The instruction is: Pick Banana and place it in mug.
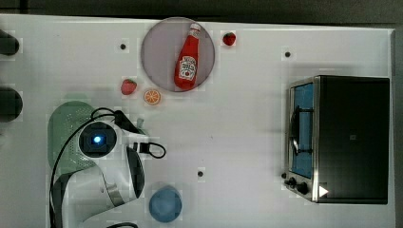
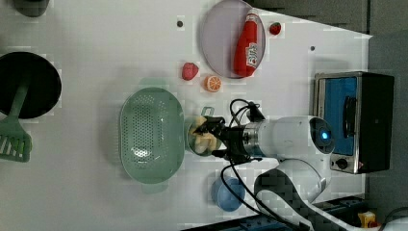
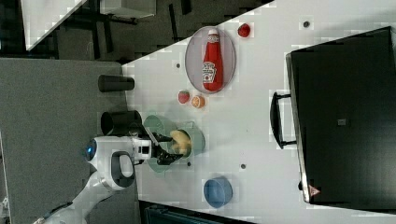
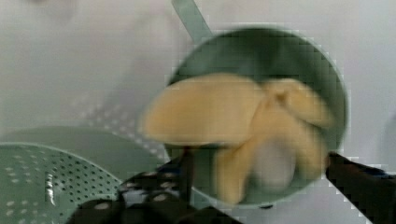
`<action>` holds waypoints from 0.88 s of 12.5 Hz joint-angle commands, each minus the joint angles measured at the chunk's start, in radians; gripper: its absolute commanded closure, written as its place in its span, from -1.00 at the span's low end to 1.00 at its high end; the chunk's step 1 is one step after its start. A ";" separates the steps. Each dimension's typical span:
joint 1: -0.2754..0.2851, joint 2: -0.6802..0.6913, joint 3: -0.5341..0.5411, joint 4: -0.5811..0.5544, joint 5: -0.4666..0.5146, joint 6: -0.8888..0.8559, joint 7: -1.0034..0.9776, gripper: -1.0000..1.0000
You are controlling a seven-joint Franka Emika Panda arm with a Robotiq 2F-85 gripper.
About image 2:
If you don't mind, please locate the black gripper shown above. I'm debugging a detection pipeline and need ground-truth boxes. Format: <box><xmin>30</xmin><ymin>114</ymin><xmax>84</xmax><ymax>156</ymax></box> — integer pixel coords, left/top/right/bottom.
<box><xmin>193</xmin><ymin>116</ymin><xmax>250</xmax><ymax>163</ymax></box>

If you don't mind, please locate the peeled yellow banana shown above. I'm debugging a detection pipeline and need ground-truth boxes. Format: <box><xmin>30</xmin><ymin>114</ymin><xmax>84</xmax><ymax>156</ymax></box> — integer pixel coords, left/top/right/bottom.
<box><xmin>188</xmin><ymin>116</ymin><xmax>217</xmax><ymax>156</ymax></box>

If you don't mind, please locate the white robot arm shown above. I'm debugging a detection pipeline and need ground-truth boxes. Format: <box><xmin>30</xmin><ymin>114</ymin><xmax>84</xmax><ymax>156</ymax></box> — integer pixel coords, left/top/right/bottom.
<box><xmin>191</xmin><ymin>115</ymin><xmax>356</xmax><ymax>231</ymax></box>

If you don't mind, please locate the green mug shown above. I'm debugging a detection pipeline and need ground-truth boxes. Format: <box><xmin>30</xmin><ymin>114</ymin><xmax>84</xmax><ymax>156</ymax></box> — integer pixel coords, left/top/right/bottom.
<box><xmin>186</xmin><ymin>107</ymin><xmax>221</xmax><ymax>157</ymax></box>

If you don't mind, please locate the orange slice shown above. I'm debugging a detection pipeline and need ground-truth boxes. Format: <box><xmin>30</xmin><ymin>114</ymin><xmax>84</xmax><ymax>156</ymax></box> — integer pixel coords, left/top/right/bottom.
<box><xmin>204</xmin><ymin>76</ymin><xmax>222</xmax><ymax>92</ymax></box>

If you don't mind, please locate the red strawberry near plate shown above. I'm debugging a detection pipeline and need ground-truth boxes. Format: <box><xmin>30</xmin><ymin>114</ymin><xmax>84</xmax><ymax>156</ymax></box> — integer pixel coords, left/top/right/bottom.
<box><xmin>182</xmin><ymin>63</ymin><xmax>199</xmax><ymax>81</ymax></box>

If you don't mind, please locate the green perforated colander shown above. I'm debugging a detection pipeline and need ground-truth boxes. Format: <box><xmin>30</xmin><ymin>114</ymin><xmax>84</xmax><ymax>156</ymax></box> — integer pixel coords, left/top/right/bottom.
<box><xmin>119</xmin><ymin>87</ymin><xmax>185</xmax><ymax>193</ymax></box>

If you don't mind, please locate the red ketchup bottle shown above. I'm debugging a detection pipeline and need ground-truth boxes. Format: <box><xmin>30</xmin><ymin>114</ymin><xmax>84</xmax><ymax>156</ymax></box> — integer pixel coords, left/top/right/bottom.
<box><xmin>233</xmin><ymin>9</ymin><xmax>259</xmax><ymax>78</ymax></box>

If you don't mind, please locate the grey round plate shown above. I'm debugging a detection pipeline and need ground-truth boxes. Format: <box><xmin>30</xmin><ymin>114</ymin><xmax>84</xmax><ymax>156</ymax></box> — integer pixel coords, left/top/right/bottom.
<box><xmin>200</xmin><ymin>0</ymin><xmax>266</xmax><ymax>79</ymax></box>

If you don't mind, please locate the red strawberry far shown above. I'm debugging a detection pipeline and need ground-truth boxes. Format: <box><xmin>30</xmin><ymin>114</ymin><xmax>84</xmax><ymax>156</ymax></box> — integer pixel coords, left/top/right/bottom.
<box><xmin>269</xmin><ymin>22</ymin><xmax>282</xmax><ymax>36</ymax></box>

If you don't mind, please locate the black toaster oven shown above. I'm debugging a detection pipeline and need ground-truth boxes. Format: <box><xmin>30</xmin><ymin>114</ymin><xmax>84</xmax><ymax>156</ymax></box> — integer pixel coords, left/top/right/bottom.
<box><xmin>314</xmin><ymin>71</ymin><xmax>395</xmax><ymax>174</ymax></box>

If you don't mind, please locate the black round container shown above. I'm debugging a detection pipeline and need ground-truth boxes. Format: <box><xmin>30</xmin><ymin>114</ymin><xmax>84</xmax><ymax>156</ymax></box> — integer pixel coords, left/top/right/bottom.
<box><xmin>0</xmin><ymin>52</ymin><xmax>62</xmax><ymax>119</ymax></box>

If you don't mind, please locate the green spatula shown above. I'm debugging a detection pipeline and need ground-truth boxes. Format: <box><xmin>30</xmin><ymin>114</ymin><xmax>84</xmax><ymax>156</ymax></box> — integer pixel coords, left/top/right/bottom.
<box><xmin>0</xmin><ymin>77</ymin><xmax>32</xmax><ymax>163</ymax></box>

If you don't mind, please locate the black cylinder holder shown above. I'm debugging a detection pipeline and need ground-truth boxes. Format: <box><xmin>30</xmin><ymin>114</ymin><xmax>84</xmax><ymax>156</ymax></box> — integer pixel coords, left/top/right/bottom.
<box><xmin>13</xmin><ymin>0</ymin><xmax>50</xmax><ymax>17</ymax></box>

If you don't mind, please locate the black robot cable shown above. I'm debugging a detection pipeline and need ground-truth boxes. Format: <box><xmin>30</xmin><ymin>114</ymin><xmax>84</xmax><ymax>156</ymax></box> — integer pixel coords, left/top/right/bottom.
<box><xmin>219</xmin><ymin>98</ymin><xmax>309</xmax><ymax>231</ymax></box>

